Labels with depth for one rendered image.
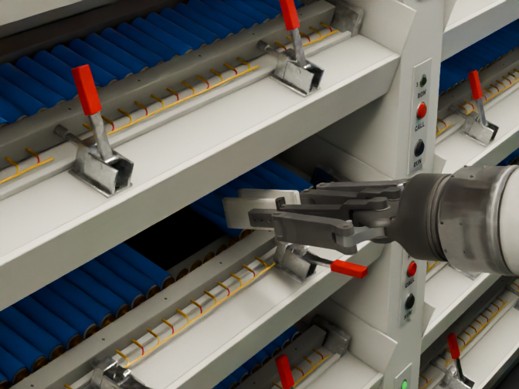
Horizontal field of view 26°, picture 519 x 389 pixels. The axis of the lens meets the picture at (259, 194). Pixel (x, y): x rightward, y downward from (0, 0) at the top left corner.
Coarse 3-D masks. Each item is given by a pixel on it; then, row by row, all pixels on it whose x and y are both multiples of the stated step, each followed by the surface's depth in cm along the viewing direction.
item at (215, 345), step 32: (288, 160) 127; (320, 160) 125; (352, 160) 122; (192, 256) 109; (320, 256) 114; (352, 256) 116; (256, 288) 107; (288, 288) 109; (320, 288) 113; (224, 320) 102; (256, 320) 104; (288, 320) 110; (160, 352) 97; (192, 352) 98; (224, 352) 99; (256, 352) 106; (160, 384) 94; (192, 384) 97
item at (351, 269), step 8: (304, 248) 109; (304, 256) 110; (312, 256) 110; (320, 264) 109; (328, 264) 108; (336, 264) 107; (344, 264) 107; (352, 264) 107; (344, 272) 107; (352, 272) 106; (360, 272) 106
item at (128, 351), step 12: (252, 264) 109; (240, 276) 107; (216, 288) 105; (228, 288) 106; (204, 300) 103; (192, 312) 102; (144, 336) 97; (132, 348) 96; (120, 360) 94; (72, 384) 90; (84, 384) 91
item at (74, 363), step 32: (224, 256) 106; (256, 256) 109; (192, 288) 101; (224, 288) 105; (128, 320) 96; (160, 320) 98; (192, 320) 100; (96, 352) 92; (32, 384) 87; (64, 384) 89
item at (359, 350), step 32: (320, 320) 131; (352, 320) 130; (288, 352) 126; (320, 352) 131; (352, 352) 132; (384, 352) 129; (224, 384) 120; (256, 384) 120; (288, 384) 117; (320, 384) 126; (352, 384) 127
